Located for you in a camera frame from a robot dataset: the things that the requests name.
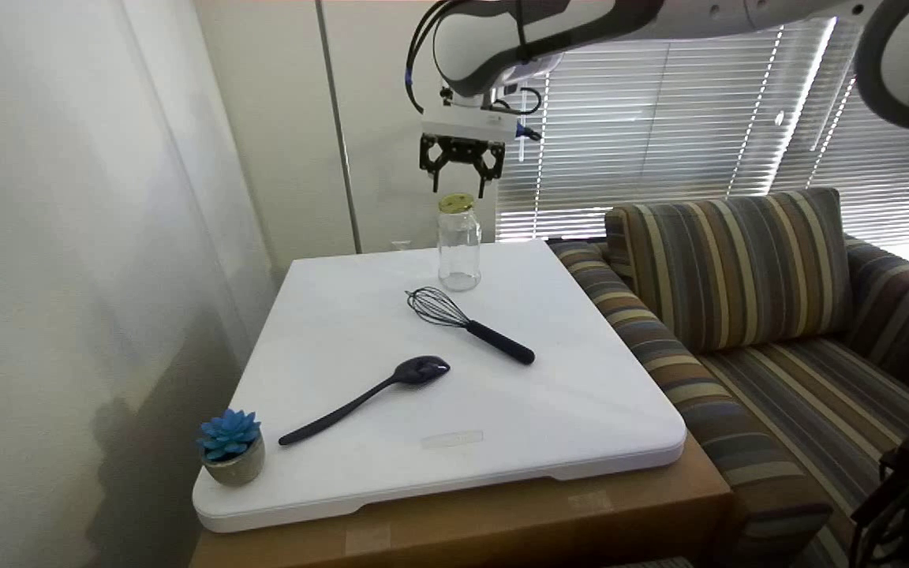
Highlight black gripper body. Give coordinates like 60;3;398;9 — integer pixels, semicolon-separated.
416;128;509;183

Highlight gold metal jar lid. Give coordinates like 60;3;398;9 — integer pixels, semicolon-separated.
436;193;480;219

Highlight clear glass jar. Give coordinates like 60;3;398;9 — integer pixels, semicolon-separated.
432;204;486;296

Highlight white window blinds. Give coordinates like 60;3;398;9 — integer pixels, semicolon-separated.
491;18;909;273

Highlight black plastic spoon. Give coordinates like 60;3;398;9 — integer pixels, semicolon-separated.
275;353;454;448

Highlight white plastic board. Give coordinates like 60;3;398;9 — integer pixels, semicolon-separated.
190;239;692;537

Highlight striped sofa cushion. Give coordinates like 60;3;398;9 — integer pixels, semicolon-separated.
604;183;856;357

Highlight blue succulent in pot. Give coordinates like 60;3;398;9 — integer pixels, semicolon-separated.
196;406;269;488

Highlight wooden table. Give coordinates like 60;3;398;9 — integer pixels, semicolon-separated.
185;433;739;568

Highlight striped sofa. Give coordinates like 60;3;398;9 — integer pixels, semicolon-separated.
547;183;909;568

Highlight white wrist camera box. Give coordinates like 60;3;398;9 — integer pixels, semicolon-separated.
420;102;527;146

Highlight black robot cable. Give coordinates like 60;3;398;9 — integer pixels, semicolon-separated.
401;0;547;119

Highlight black wire whisk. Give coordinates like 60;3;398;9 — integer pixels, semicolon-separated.
403;285;541;370

